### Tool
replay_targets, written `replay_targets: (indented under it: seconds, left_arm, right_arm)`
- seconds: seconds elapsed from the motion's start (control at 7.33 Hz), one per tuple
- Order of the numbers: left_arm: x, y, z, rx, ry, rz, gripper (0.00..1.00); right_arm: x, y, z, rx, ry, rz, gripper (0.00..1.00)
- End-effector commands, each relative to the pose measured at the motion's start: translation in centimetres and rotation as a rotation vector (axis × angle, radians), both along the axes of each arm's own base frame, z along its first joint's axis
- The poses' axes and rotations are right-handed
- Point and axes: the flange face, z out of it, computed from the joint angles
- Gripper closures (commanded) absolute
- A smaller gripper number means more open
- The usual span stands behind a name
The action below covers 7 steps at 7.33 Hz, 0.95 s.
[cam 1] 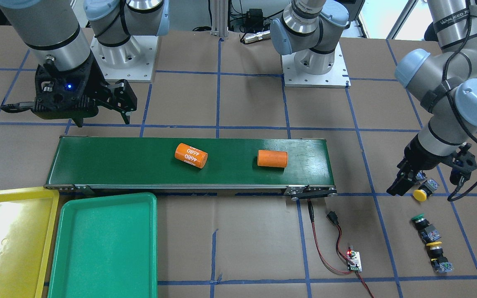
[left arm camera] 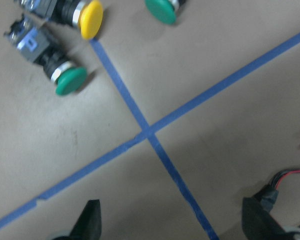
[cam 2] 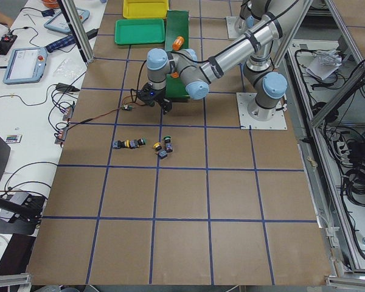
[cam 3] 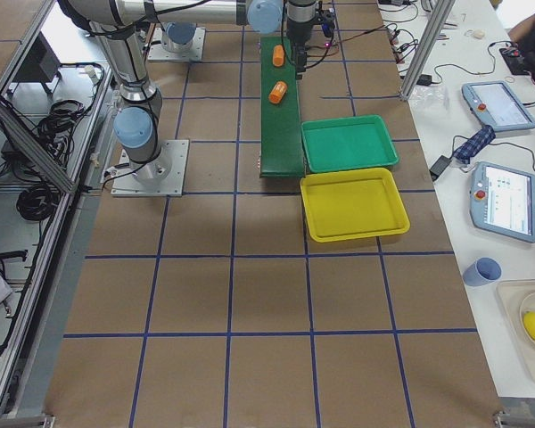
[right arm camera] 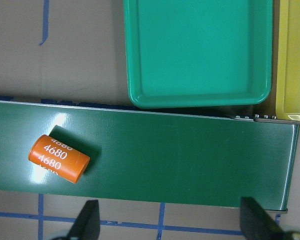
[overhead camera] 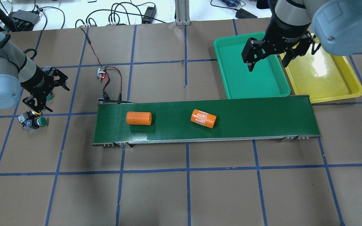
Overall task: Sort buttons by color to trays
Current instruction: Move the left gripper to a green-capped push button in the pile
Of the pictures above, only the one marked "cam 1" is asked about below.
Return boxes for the green conveyor belt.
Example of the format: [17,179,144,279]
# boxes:
[45,136,337,200]

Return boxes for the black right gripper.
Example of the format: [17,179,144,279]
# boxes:
[0,53,137,127]

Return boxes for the green plastic tray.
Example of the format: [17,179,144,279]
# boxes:
[48,192,158,298]

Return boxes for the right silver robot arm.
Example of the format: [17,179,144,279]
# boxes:
[0,0,170,127]

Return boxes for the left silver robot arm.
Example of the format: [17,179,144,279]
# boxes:
[270,0,477,202]

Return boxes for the plain orange cylinder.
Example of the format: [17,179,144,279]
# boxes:
[257,149,288,168]

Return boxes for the yellow push button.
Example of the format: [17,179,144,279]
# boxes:
[425,241,454,274]
[412,178,440,202]

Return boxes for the orange cylinder with 4680 print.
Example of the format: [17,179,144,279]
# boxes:
[174,143,208,168]

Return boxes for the silver metal cylinder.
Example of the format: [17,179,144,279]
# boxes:
[240,30,271,45]

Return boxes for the green push button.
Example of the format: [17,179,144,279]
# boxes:
[410,213,441,244]

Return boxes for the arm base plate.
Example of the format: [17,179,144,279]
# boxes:
[91,36,159,83]
[281,43,352,88]

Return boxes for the yellow plastic tray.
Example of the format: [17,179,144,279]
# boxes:
[0,187,59,298]

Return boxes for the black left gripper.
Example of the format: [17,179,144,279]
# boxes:
[386,137,477,196]

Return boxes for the red black power cable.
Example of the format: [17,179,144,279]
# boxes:
[307,199,375,298]

